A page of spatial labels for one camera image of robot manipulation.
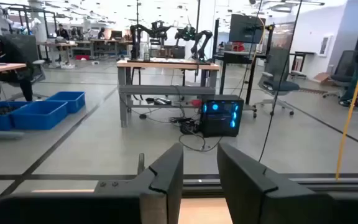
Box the yellow hanging cable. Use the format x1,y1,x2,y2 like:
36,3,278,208
335,14,358,181

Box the black monitor stand table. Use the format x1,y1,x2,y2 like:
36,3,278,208
218,50,269,105

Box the black floor cable bundle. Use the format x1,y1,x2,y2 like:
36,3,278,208
168,116,224,153

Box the grey leg wooden table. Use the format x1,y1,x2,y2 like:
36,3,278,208
116,58,221,128

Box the wall picture frame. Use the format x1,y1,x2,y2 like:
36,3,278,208
318,34,334,58

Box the black monitor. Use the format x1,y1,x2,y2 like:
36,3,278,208
228,13,267,45

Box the background wooden workbench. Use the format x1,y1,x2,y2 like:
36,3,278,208
38,41,78,68

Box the black computer tower blue lights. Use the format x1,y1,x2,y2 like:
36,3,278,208
199,94,245,138

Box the white building column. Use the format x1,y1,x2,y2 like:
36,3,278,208
198,0,216,58

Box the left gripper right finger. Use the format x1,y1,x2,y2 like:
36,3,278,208
217,142,358,224

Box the cardboard box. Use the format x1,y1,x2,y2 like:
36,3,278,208
311,72,333,86

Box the wooden top desk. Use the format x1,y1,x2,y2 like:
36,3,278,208
0,62,27,140

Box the black office chair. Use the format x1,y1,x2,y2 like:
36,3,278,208
321,49,358,99

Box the grey mesh chair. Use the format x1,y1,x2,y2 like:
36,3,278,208
4,33,47,84

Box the grey office chair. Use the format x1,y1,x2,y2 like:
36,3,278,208
253,46,301,119

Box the black hanging cable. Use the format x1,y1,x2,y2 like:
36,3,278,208
257,0,303,163

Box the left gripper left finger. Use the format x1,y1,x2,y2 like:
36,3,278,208
0,142,185,224

